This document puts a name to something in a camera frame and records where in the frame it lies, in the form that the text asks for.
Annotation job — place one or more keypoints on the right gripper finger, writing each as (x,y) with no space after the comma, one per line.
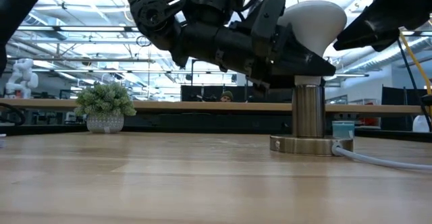
(368,35)

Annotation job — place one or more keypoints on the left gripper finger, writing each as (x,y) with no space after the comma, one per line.
(297,62)

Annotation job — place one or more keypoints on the white flood lightbulb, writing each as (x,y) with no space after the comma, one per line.
(320,21)

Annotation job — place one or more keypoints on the brass lamp socket base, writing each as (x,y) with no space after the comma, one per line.
(308,112)

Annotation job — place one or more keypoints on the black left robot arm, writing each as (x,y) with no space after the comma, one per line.
(152,15)

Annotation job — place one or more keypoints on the person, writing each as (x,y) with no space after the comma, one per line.
(227,96)

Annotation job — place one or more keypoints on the low black partition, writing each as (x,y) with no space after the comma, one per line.
(202,94)

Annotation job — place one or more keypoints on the tan wooden desk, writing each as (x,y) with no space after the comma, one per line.
(168,106)

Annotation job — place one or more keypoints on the white plastic jug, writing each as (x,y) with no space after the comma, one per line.
(420,124)

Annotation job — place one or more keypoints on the green potted plant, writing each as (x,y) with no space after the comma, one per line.
(104,102)

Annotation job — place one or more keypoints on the white humanoid robot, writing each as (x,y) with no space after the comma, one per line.
(22,77)

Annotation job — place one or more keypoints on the black aluminium table frame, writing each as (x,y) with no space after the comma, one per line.
(44,130)

